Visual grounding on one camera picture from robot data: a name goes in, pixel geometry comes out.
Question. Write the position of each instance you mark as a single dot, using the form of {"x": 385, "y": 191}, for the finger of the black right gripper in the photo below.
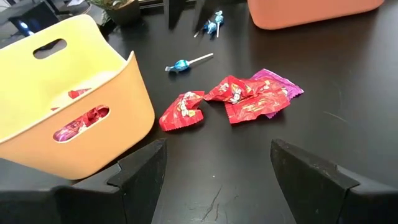
{"x": 175, "y": 14}
{"x": 205, "y": 12}

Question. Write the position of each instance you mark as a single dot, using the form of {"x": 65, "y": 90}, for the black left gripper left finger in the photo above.
{"x": 93, "y": 202}

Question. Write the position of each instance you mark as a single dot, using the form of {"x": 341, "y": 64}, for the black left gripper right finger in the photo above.
{"x": 326, "y": 202}

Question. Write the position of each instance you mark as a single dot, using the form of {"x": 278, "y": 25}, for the blue lollipop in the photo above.
{"x": 219, "y": 17}
{"x": 181, "y": 65}
{"x": 211, "y": 27}

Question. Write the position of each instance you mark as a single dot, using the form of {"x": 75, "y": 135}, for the red Skittles candy packet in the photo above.
{"x": 77, "y": 93}
{"x": 231, "y": 90}
{"x": 90, "y": 116}
{"x": 182, "y": 110}
{"x": 258, "y": 105}

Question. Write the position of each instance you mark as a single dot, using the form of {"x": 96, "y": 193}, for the yellow plastic bin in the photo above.
{"x": 118, "y": 118}

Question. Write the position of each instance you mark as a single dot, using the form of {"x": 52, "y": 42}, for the small potted succulent plant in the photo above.
{"x": 121, "y": 11}

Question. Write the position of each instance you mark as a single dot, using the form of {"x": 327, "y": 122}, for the orange plastic bin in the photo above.
{"x": 311, "y": 12}

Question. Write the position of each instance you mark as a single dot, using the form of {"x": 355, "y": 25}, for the black device with blue light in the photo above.
{"x": 34, "y": 18}

